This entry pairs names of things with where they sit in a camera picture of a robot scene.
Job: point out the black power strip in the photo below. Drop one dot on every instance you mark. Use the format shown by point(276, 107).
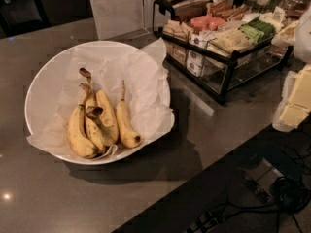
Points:
point(206, 221)

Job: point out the yellow sugar packets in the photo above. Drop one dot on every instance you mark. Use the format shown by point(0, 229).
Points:
point(233, 39)

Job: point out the single yellow banana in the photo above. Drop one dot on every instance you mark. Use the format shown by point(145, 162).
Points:
point(129, 137)

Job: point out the black wire condiment rack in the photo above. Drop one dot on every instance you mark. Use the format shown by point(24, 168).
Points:
point(195, 54)

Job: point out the white paper liner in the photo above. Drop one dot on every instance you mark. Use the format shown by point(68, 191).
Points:
point(142, 81)

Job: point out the pink sweetener packets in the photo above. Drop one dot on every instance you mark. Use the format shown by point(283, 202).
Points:
point(206, 22)

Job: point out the leftmost yellow banana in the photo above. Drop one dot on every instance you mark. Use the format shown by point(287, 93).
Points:
point(79, 142)

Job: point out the white round bowl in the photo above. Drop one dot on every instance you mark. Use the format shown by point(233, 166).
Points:
point(48, 81)

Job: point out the middle short yellow banana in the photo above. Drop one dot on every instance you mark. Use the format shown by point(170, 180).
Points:
point(95, 129)

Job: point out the white paper bag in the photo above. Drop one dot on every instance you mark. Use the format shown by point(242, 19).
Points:
point(117, 17)

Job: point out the green tea packets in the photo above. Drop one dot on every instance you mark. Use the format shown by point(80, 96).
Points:
point(258, 30)

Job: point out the tall yellow banana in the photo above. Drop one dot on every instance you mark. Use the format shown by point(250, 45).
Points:
point(108, 116)

